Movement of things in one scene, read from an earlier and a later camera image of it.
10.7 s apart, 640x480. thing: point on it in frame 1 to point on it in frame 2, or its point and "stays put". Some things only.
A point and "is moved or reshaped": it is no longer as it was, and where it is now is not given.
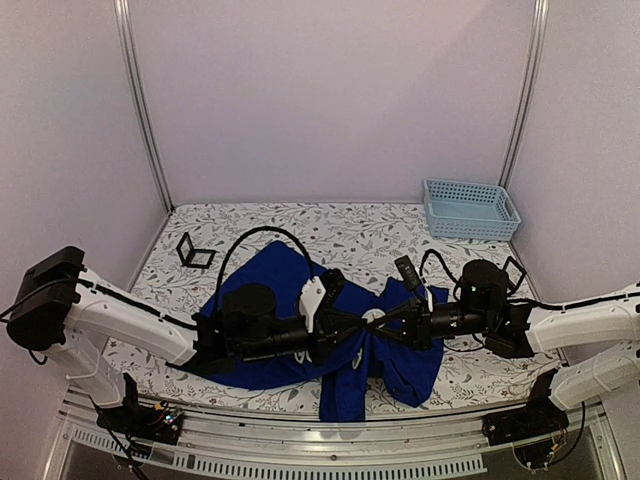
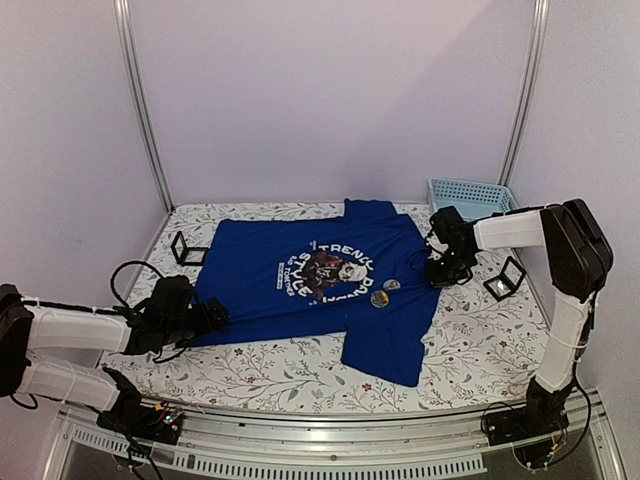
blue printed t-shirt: [344, 371] is moved or reshaped
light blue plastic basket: [467, 210] stays put
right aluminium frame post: [526, 108] stays put
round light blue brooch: [372, 314] to [391, 284]
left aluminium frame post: [123, 27] stays put
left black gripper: [324, 342] to [204, 324]
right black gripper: [419, 332] to [437, 281]
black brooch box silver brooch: [514, 274] stays put
